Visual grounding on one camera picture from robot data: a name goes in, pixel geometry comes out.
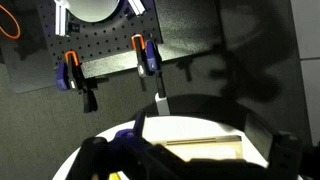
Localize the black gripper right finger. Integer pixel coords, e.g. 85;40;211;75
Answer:
263;131;303;180

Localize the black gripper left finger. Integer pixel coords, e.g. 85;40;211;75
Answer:
66;111;201;180

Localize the wooden tray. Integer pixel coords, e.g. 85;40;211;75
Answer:
151;134;243;163

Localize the white table base bar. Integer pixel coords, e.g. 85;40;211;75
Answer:
154;92;171;117

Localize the blue and orange bar clamp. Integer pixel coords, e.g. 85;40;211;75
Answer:
55;50;100;114
130;33;167;99

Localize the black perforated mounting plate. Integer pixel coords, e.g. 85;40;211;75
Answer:
35;0;164;70

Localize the black base platform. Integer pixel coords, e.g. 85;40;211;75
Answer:
0;0;228;95

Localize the aluminium mounting bracket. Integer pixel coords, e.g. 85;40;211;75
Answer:
128;0;147;17
54;0;72;38

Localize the orange cable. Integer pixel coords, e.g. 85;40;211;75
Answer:
0;4;22;40

